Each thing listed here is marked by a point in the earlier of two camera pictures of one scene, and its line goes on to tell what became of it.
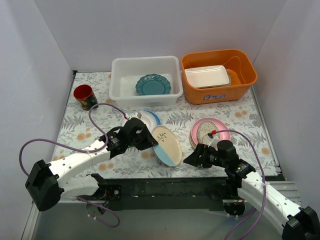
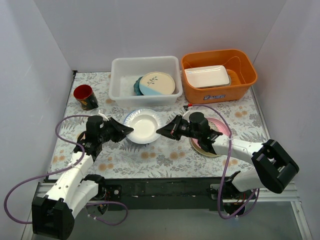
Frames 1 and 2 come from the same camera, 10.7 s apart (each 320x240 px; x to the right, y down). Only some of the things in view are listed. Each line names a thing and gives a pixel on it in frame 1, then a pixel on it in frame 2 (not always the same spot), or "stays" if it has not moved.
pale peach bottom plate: [168, 149] → [155, 83]
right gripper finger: [195, 159] → [172, 130]
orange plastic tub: [242, 75] stays
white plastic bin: [145, 81] stays
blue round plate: [157, 121] → [126, 116]
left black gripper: [141, 139] → [114, 129]
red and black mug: [84, 94] stays
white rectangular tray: [208, 76] stays
